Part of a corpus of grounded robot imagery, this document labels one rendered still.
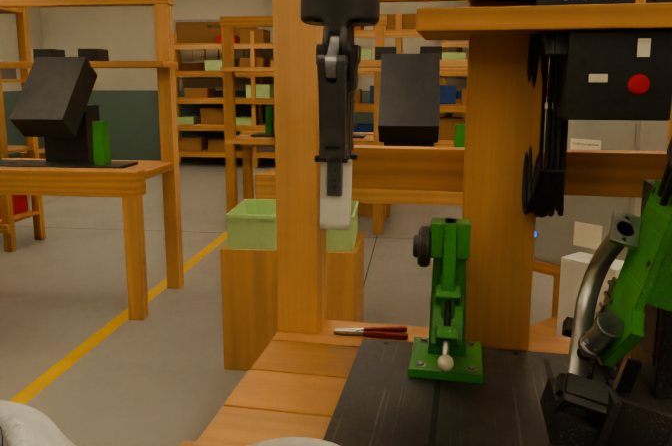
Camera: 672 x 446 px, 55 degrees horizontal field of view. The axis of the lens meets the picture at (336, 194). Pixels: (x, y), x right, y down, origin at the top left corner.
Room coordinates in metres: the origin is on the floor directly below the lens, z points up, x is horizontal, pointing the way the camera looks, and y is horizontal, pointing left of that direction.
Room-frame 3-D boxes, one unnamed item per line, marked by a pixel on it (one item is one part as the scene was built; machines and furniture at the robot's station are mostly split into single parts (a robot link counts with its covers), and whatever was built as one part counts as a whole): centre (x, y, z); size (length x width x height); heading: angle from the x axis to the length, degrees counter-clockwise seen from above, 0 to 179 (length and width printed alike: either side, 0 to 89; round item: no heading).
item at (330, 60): (0.59, 0.00, 1.44); 0.05 x 0.02 x 0.05; 173
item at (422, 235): (1.13, -0.16, 1.12); 0.07 x 0.03 x 0.08; 169
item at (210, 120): (10.69, 1.31, 1.11); 3.01 x 0.54 x 2.23; 83
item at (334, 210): (0.63, 0.00, 1.30); 0.03 x 0.01 x 0.07; 83
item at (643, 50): (1.14, -0.49, 1.42); 0.17 x 0.12 x 0.15; 79
